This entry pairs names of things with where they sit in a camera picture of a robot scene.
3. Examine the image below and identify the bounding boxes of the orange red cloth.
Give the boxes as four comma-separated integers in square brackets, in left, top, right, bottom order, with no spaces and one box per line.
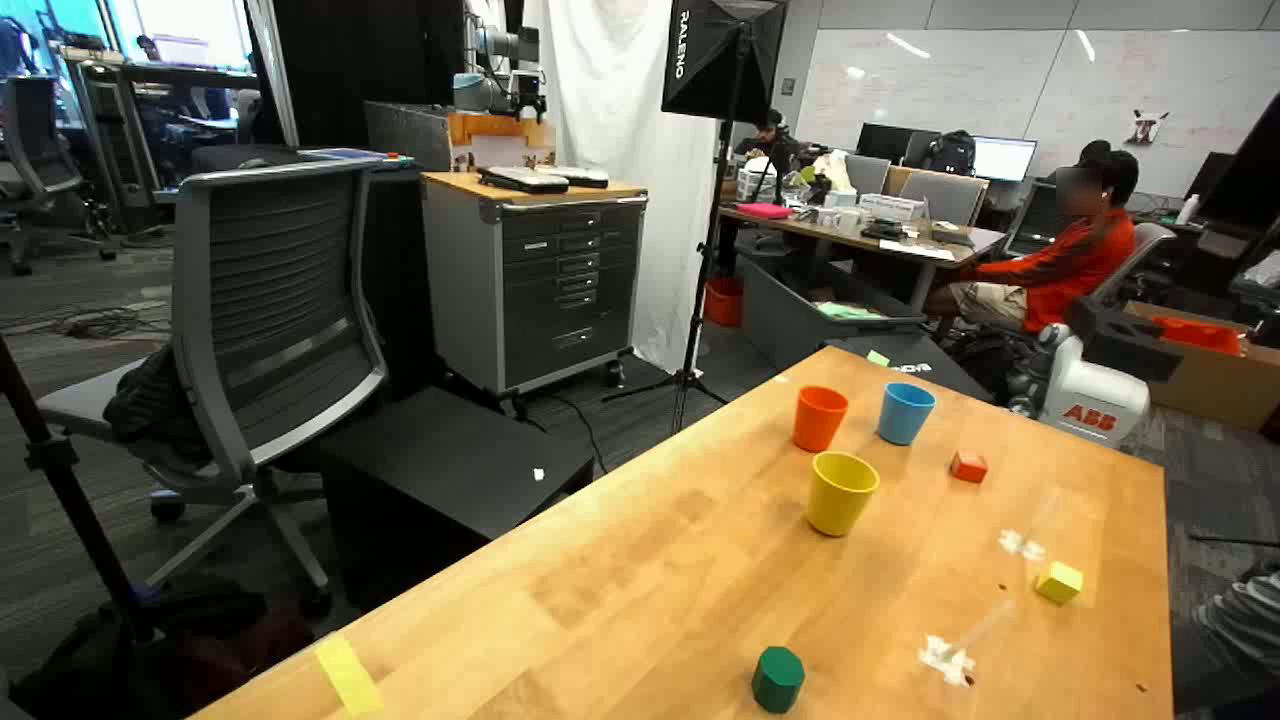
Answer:
[1152,310,1251,360]

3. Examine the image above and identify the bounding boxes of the yellow tape strip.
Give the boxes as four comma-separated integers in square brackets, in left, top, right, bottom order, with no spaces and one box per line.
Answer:
[313,632,390,720]

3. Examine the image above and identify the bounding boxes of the person in orange shirt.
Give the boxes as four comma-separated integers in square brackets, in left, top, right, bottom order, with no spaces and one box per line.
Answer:
[934,134,1150,335]

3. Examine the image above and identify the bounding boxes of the grey drawer cabinet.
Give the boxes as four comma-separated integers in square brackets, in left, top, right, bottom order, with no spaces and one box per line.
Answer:
[419,166,654,398]

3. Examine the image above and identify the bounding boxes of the black low box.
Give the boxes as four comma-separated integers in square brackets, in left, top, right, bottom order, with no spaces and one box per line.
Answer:
[315,382,601,602]

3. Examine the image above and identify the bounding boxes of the grey padded chair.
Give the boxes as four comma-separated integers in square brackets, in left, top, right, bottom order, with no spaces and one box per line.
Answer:
[904,166,994,226]

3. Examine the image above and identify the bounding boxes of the black light stand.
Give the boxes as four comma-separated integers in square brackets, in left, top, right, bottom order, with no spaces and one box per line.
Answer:
[606,115,752,402]

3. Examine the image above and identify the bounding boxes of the dark office chair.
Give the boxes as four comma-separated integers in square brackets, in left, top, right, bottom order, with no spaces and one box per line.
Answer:
[0,70,120,277]

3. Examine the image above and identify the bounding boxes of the small yellow block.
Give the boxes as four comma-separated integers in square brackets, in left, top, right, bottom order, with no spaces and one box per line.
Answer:
[1033,560,1088,611]

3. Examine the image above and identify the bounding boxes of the yellow plastic cup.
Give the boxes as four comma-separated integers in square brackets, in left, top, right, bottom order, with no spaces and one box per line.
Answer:
[802,449,885,545]

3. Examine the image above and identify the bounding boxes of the black tripod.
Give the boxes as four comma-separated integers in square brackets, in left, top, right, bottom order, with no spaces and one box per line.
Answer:
[0,335,164,642]

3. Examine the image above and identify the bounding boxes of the white curtain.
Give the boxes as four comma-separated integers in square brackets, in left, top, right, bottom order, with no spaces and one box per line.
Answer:
[536,0,723,376]

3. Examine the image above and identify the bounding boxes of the small red block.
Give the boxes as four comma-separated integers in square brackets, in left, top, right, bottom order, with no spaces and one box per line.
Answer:
[945,449,994,486]

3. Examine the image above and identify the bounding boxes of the cluttered background desk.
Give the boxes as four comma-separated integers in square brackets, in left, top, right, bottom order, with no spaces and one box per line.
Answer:
[723,183,1009,315]

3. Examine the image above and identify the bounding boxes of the white plastic stick piece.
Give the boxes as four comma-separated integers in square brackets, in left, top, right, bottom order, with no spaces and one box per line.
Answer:
[917,595,1021,691]

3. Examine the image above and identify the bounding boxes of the flat black device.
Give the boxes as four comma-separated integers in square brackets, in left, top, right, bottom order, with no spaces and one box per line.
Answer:
[476,159,611,195]

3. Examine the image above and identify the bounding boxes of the striped sleeve forearm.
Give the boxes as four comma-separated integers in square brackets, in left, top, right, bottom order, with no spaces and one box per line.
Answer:
[1178,564,1280,714]

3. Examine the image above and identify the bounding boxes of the red bucket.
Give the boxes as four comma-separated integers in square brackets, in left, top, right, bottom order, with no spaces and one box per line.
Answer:
[699,270,747,333]

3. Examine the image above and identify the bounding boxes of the computer monitor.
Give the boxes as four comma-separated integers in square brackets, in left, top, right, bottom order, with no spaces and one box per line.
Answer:
[974,130,1042,187]

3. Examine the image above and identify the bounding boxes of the grey mesh office chair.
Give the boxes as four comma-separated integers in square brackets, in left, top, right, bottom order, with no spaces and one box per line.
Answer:
[35,147,419,602]

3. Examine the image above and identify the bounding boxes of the black floor bag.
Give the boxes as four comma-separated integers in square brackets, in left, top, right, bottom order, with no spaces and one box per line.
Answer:
[14,577,324,720]

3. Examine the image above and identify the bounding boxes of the green cylinder block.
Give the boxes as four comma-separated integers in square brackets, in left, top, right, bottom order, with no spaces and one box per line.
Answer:
[747,642,809,714]

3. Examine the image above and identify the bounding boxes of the white tape scraps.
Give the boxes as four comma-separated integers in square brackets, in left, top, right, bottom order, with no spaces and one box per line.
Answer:
[995,526,1048,564]

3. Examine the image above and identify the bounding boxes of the blue plastic cup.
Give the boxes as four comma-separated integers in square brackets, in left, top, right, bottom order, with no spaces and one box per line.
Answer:
[873,380,940,451]

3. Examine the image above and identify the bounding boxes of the black softbox light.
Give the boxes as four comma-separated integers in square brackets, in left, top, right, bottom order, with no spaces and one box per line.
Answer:
[659,0,792,129]

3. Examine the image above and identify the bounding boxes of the white ABB robot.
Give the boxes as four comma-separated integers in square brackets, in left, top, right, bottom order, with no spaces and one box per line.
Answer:
[1033,322,1152,451]

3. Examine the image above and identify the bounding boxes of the cardboard box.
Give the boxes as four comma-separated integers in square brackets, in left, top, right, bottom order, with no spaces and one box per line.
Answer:
[1126,301,1280,432]

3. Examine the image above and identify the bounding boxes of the orange plastic cup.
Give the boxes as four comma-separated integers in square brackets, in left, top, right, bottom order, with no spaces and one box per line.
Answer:
[787,382,851,457]

